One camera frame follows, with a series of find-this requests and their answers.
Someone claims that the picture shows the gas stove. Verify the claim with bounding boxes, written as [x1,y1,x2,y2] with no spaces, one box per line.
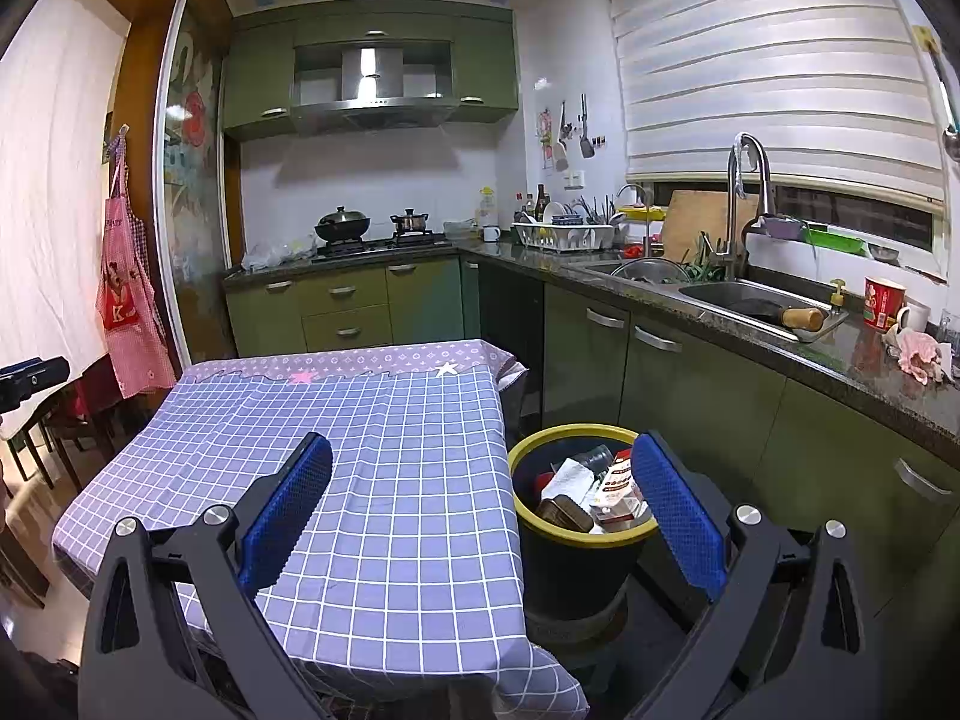
[311,232,456,260]

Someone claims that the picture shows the green plastic stool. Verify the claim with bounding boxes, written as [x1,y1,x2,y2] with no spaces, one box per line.
[525,592,631,698]

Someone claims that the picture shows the tall steel faucet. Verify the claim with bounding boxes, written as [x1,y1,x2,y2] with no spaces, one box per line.
[705,132,773,282]

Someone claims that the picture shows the white paper napkin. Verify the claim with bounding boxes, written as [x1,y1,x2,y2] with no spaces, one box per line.
[551,457,597,507]

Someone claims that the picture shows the wooden cutting board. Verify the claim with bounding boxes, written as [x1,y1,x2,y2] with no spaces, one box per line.
[664,190,762,263]

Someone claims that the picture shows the red and white carton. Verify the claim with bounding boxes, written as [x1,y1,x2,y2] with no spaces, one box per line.
[592,450,647,533]

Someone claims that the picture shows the dark wooden chair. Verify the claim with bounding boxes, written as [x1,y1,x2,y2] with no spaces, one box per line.
[15,356,121,492]

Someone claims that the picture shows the black wok with lid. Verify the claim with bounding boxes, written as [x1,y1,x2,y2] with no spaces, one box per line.
[313,205,372,243]

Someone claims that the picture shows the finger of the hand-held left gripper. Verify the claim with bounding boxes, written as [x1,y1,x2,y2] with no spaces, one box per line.
[0,358,71,410]

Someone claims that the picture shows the dark brown box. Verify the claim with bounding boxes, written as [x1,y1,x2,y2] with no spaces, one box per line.
[536,496,595,533]

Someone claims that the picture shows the white dish rack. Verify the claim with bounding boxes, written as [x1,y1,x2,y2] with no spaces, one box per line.
[512,204,623,252]

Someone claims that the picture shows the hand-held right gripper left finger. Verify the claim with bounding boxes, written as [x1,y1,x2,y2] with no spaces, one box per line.
[79,431,335,720]

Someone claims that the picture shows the red checked apron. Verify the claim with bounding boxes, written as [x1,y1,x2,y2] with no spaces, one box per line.
[96,127,177,400]

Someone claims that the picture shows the steel double sink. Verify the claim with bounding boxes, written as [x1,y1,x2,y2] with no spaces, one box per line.
[581,259,848,342]

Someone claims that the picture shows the green plastic tray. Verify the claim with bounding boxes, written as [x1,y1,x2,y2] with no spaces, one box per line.
[804,227,867,256]

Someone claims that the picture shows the white window blind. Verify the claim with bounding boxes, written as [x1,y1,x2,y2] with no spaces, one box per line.
[592,0,960,203]

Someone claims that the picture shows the green upper cabinets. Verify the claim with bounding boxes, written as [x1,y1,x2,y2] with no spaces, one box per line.
[223,0,521,142]

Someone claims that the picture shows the steel range hood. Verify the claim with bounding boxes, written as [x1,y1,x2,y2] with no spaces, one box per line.
[291,41,456,137]

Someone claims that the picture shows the white hanging sheet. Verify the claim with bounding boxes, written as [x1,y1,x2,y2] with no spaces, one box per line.
[0,0,128,421]

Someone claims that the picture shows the purple checked tablecloth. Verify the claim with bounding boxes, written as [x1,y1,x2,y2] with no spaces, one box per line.
[51,340,590,720]

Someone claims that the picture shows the clear plastic bags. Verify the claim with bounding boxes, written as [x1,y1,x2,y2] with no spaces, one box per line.
[241,236,320,271]

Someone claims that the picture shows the printed glass sliding door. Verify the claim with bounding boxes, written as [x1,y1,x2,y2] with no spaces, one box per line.
[154,0,245,368]

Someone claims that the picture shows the pink cloth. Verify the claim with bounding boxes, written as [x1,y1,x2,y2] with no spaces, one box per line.
[885,326,953,383]

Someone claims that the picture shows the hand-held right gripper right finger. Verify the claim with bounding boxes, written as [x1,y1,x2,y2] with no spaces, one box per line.
[630,431,882,720]

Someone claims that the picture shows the red paper cup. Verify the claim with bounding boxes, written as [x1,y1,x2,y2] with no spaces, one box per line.
[862,276,907,331]

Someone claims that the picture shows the black yellow-rimmed trash bin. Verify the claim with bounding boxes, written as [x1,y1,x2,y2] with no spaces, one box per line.
[508,424,661,623]

